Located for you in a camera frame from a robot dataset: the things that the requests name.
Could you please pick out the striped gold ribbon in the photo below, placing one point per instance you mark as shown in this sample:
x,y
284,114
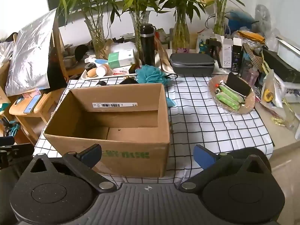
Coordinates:
x,y
254,56

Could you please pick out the white carton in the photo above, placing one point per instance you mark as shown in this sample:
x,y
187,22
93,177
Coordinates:
x,y
227,51

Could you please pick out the black round object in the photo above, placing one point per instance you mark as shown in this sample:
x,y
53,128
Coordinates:
x,y
80,51

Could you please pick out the black long box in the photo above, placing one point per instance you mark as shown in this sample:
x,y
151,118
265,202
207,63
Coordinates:
x,y
279,63

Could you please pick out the blue black appliance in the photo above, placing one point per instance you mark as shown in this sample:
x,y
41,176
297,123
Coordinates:
x,y
239,21

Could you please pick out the black thermos bottle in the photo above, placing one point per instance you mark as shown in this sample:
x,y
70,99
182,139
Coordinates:
x,y
147,49

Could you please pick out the clear glass plate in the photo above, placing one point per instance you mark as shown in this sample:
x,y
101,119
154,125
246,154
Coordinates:
x,y
248,103

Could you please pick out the brown cardboard box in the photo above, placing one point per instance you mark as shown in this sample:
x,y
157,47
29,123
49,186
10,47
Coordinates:
x,y
117,161

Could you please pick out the white blue tube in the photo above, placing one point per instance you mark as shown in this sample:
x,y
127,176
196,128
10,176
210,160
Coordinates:
x,y
98,61

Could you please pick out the yellow folded cloth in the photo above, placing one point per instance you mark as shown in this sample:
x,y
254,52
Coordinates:
x,y
252,36

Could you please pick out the clear pink bottle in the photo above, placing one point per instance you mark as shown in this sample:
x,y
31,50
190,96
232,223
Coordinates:
x,y
252,75

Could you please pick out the grey zip case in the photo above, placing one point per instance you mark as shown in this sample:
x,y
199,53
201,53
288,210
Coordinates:
x,y
192,63

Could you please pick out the green white tissue pack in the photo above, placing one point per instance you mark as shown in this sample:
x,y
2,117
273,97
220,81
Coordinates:
x,y
121,57

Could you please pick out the black cloth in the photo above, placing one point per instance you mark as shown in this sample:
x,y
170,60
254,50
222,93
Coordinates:
x,y
56,77

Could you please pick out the blue smartphone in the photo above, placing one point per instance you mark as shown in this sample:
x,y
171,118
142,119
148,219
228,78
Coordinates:
x,y
32,104

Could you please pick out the clear plastic bag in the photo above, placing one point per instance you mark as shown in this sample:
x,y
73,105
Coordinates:
x,y
276,89

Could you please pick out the white tray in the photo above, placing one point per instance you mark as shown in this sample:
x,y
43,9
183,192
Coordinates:
x,y
84,76

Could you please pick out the teal bath loofah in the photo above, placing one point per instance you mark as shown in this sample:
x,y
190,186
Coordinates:
x,y
150,73

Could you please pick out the black carton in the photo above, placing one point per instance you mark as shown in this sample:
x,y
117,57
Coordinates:
x,y
236,58

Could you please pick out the black pouch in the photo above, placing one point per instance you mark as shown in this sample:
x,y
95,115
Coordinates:
x,y
238,84

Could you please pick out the white printed plastic bag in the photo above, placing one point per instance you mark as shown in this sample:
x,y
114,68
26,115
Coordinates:
x,y
202,42

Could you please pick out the wooden chair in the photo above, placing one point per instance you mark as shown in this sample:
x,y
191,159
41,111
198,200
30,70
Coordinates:
x,y
30,116

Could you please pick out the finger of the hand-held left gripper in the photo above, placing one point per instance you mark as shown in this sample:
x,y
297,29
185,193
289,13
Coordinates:
x,y
8,141

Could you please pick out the teal cloth piece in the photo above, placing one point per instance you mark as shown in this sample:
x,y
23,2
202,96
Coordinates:
x,y
170,101

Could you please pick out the small black tripod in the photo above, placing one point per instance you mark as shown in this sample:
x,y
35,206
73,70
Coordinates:
x,y
214,45

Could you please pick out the bamboo plant in glass vase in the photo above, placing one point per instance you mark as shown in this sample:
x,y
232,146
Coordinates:
x,y
180,32
220,21
138,23
96,35

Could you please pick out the yellow tape measure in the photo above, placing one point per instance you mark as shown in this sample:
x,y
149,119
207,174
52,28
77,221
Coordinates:
x,y
267,95

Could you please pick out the white ribbed container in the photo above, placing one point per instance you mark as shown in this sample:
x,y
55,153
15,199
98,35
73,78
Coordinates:
x,y
288,46

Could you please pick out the dark cylindrical jar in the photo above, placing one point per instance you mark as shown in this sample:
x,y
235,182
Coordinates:
x,y
89,66

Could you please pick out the white pink barcode box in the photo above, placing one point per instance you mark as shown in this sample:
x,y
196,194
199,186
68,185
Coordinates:
x,y
121,70

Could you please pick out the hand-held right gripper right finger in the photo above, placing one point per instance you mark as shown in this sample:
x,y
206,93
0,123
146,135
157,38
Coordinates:
x,y
202,157

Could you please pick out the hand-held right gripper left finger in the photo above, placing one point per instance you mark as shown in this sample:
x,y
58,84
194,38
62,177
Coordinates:
x,y
90,155

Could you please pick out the white lidded jar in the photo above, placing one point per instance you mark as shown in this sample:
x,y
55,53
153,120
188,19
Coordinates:
x,y
101,70

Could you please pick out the black white checked tablecloth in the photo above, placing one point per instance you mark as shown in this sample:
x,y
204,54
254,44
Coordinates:
x,y
199,121

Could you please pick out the green packet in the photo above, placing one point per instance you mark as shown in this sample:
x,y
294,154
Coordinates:
x,y
228,104
230,91
226,97

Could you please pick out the silver foil bag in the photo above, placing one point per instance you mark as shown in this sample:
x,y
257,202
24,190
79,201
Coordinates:
x,y
30,56

